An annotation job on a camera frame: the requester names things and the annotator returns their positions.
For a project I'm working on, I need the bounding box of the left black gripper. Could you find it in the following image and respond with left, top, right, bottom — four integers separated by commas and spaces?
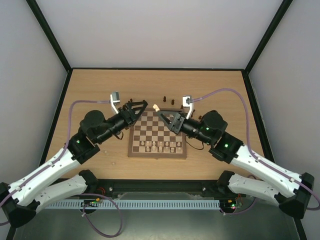
97, 101, 149, 144

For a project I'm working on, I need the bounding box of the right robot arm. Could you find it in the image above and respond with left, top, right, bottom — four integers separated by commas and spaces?
156, 110, 315, 219

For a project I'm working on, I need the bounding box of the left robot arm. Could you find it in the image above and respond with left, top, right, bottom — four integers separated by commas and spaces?
0, 100, 148, 228

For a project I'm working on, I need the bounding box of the wooden chess board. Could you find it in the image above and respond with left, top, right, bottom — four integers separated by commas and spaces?
127, 108, 187, 159

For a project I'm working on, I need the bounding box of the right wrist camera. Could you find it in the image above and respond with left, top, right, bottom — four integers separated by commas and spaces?
182, 95, 194, 120

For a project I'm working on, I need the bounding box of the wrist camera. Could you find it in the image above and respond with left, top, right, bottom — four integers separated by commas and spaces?
109, 91, 121, 115
182, 95, 194, 120

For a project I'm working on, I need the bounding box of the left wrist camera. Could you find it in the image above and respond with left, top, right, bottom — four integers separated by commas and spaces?
109, 91, 121, 115

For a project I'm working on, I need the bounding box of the black aluminium frame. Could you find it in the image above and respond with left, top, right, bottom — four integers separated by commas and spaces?
4, 0, 308, 240

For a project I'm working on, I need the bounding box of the light blue cable duct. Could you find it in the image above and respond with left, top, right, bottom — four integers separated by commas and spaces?
46, 199, 220, 210

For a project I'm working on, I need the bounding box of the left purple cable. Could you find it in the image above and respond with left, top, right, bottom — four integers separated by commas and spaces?
0, 99, 123, 237

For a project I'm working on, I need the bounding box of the purple cable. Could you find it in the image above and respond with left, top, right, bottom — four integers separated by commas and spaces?
0, 99, 123, 237
191, 87, 320, 216

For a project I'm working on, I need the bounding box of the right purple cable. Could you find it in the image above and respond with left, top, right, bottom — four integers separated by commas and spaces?
191, 87, 320, 216

